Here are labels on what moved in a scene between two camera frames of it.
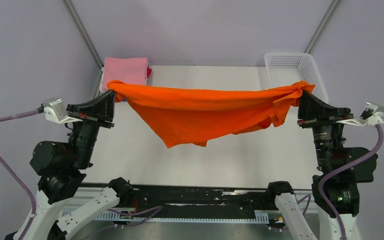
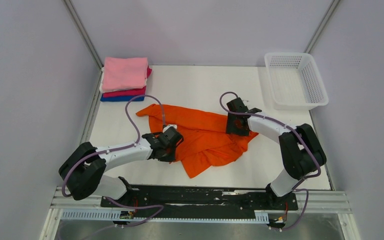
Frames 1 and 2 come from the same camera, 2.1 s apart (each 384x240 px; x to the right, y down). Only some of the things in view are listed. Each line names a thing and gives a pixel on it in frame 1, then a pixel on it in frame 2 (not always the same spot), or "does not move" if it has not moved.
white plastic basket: (285, 69) does not move
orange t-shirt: (195, 116) → (205, 142)
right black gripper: (310, 107) → (231, 129)
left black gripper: (99, 109) → (169, 158)
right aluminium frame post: (318, 33) does not move
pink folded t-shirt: (132, 71) does not move
